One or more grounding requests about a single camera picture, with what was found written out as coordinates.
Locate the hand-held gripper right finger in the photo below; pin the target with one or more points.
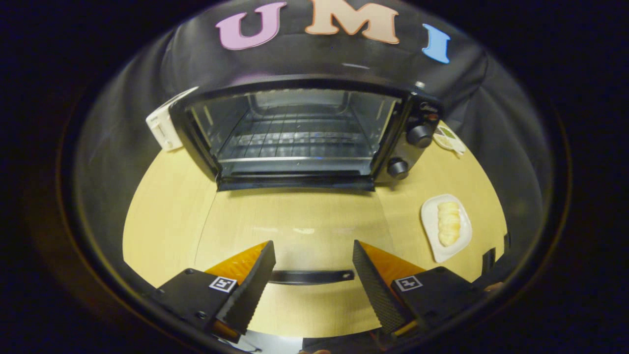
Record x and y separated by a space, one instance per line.
376 292

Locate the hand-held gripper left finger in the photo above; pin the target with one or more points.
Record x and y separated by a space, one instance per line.
255 287

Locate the white plate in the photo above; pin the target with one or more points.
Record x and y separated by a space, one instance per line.
432 231

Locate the pale ridged bread roll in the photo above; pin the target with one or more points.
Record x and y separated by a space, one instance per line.
448 223

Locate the small white toaster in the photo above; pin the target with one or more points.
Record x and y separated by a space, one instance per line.
164 125

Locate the green and white packet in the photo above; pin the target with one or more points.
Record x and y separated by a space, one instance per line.
448 139

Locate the black toaster oven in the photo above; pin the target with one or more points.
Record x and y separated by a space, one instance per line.
417 135

